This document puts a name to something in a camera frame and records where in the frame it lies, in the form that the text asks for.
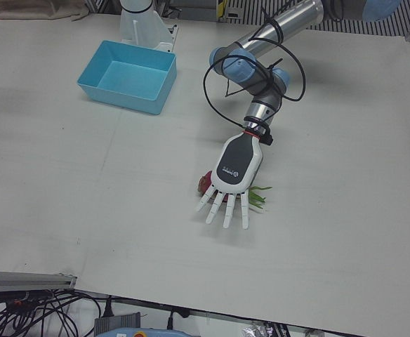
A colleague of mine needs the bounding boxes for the robot hand white grey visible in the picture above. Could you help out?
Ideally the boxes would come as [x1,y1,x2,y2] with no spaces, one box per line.
[194,131,264,230]

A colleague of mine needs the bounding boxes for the pink dragon fruit green scales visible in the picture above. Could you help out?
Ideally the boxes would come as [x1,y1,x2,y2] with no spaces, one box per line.
[196,170,274,215]

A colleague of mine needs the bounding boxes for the light blue plastic bin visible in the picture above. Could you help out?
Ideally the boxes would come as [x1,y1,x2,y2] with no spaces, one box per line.
[77,39,178,117]

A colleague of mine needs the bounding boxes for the crumpled clear plastic wrap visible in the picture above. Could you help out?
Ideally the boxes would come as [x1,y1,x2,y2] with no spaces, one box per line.
[239,320,287,337]

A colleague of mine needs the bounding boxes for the large grey teach pendant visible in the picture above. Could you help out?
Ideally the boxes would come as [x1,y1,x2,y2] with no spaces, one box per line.
[99,324,192,337]

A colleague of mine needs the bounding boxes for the grey finned power adapter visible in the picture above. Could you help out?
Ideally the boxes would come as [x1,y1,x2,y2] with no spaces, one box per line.
[93,312,144,333]

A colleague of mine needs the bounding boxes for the aluminium profile beam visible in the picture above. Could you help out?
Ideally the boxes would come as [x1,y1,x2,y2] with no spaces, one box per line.
[0,270,78,293]

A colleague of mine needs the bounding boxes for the beige cloth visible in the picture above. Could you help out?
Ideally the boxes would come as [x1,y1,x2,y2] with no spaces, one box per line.
[0,0,91,22]

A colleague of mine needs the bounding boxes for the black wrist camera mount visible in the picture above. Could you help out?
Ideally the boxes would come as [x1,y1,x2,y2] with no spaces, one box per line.
[245,119,275,147]

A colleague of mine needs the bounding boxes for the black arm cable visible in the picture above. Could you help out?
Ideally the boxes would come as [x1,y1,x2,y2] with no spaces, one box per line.
[203,6,308,138]

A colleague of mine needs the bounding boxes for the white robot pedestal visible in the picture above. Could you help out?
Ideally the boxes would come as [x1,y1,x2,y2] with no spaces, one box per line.
[119,0,180,54]

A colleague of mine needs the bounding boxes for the black cable tangle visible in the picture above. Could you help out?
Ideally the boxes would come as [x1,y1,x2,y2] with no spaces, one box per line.
[0,289,112,337]

